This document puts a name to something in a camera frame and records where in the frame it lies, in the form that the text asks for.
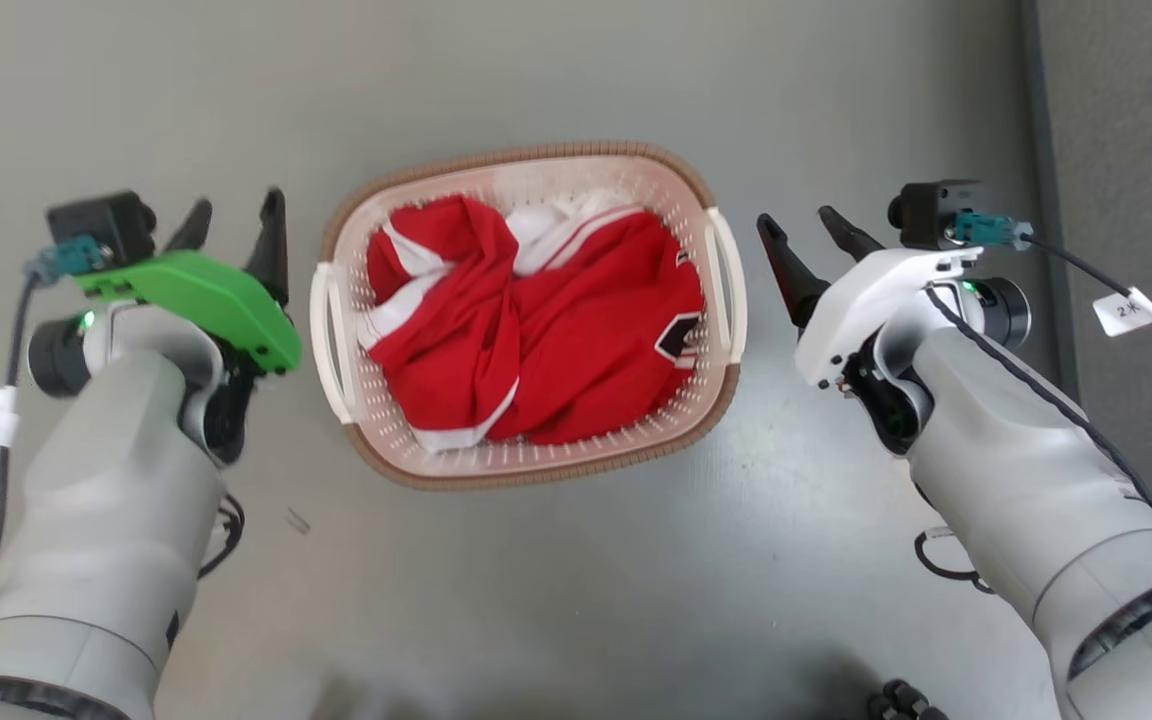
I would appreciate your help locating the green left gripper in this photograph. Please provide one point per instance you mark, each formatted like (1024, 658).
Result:
(216, 300)

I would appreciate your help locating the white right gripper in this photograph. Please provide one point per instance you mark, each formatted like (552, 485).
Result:
(861, 310)

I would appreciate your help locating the white laundry basket brown rim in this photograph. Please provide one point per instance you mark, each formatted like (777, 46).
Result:
(536, 460)

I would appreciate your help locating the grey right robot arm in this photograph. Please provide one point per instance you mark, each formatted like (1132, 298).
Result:
(1016, 480)

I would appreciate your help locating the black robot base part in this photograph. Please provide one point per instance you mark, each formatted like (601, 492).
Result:
(901, 702)

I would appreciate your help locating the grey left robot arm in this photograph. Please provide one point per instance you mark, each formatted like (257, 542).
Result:
(106, 520)

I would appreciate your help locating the red and white jersey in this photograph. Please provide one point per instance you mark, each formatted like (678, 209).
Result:
(556, 340)

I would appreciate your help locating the grey fabric sofa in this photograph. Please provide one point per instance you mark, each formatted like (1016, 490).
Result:
(1146, 150)

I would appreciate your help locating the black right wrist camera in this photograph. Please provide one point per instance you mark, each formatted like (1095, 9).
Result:
(931, 212)

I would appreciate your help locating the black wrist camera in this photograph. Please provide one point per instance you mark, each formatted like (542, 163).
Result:
(931, 212)
(111, 220)

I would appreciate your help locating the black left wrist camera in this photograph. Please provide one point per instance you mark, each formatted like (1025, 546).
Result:
(111, 220)

